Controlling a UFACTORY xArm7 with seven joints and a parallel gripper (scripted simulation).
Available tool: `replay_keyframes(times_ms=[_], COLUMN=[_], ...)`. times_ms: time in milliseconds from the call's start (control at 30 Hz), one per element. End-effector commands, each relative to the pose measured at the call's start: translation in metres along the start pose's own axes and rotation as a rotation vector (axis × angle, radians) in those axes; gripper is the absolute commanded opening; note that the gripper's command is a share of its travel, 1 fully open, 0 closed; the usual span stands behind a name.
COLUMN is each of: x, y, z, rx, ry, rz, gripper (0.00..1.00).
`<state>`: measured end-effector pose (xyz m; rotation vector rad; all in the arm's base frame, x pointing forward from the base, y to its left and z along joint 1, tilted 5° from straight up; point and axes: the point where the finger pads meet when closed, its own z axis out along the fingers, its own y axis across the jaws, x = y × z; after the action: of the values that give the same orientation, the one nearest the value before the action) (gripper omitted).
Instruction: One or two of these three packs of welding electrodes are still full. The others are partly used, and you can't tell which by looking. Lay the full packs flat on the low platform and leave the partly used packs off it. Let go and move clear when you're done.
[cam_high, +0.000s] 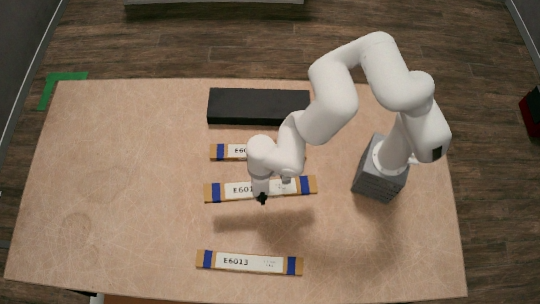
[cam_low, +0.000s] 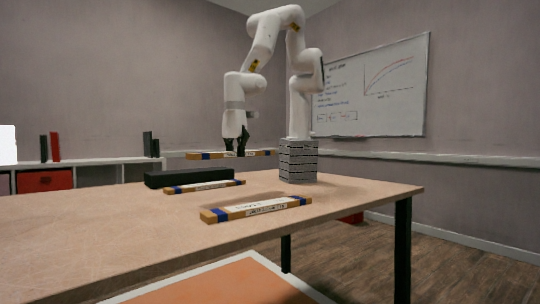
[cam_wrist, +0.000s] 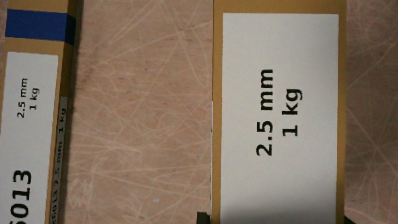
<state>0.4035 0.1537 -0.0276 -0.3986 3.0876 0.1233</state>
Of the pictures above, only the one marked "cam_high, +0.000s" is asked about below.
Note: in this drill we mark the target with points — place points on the tan flat pack with white e6013 label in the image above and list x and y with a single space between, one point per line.
285 265

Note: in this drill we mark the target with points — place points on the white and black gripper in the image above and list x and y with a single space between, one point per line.
261 189

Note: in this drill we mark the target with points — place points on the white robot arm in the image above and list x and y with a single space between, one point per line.
336 102

